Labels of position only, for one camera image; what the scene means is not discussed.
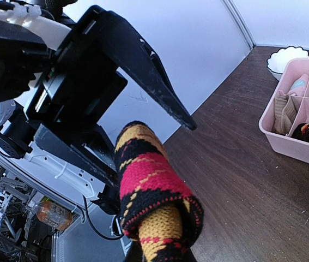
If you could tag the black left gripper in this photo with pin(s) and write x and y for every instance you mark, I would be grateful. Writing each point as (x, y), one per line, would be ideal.
(75, 86)

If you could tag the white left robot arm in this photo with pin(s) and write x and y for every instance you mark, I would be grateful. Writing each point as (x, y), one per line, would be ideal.
(45, 18)

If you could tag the pink and mint rolled sock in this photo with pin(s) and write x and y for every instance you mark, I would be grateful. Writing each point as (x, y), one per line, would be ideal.
(299, 86)

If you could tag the white scalloped ceramic bowl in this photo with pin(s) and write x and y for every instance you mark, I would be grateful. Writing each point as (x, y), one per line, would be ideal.
(277, 62)

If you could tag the left aluminium frame post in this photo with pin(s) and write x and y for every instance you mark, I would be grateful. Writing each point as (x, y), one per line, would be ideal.
(240, 23)

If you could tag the black red argyle sock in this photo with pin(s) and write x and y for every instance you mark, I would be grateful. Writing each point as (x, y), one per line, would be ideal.
(159, 212)

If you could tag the pink divided organizer tray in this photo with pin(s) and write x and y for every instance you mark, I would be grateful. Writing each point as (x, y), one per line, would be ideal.
(286, 144)

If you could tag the black sock in tray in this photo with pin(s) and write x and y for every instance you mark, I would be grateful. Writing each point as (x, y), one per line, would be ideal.
(301, 132)

